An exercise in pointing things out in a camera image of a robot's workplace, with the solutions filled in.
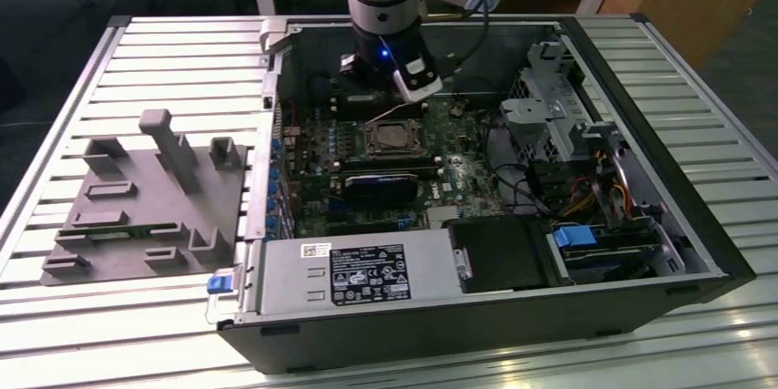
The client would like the metal socket cover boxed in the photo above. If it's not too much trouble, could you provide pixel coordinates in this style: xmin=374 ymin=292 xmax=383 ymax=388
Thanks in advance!
xmin=362 ymin=118 xmax=426 ymax=157

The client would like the CPU socket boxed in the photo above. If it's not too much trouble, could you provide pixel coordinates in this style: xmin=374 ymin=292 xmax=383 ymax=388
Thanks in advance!
xmin=362 ymin=117 xmax=429 ymax=159

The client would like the black disk bay cover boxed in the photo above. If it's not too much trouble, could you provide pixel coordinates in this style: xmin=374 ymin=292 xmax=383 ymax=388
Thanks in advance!
xmin=443 ymin=214 xmax=570 ymax=295

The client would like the metal drive cage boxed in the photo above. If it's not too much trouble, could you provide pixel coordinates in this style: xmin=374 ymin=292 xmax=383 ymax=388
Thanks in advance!
xmin=495 ymin=40 xmax=609 ymax=167

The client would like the black graphics card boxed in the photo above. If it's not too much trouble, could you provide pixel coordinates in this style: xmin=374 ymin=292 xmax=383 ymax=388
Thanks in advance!
xmin=339 ymin=172 xmax=425 ymax=206

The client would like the green motherboard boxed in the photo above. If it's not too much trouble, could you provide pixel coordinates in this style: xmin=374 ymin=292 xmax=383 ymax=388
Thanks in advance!
xmin=276 ymin=95 xmax=518 ymax=240

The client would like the silver chipset heatsink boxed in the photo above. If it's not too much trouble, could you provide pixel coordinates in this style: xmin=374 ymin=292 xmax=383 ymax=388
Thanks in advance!
xmin=426 ymin=206 xmax=467 ymax=229

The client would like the grey parts rack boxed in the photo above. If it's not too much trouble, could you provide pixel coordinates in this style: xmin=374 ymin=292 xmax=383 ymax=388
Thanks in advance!
xmin=36 ymin=108 xmax=254 ymax=288

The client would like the hard disk in blue carrier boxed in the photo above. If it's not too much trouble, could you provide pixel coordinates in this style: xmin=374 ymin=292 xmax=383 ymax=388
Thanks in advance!
xmin=545 ymin=222 xmax=667 ymax=283

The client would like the silver power supply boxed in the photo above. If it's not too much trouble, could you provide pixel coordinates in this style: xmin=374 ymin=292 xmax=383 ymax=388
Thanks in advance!
xmin=239 ymin=229 xmax=475 ymax=317

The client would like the blue case latch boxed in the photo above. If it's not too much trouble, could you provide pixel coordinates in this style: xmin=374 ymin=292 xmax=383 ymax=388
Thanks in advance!
xmin=206 ymin=272 xmax=236 ymax=294

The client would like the black PC case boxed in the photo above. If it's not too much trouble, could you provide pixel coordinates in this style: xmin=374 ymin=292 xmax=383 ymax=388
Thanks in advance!
xmin=215 ymin=13 xmax=758 ymax=374

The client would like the yellow red wire bundle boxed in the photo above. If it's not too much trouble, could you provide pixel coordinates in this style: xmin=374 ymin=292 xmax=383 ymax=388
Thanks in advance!
xmin=562 ymin=174 xmax=637 ymax=221

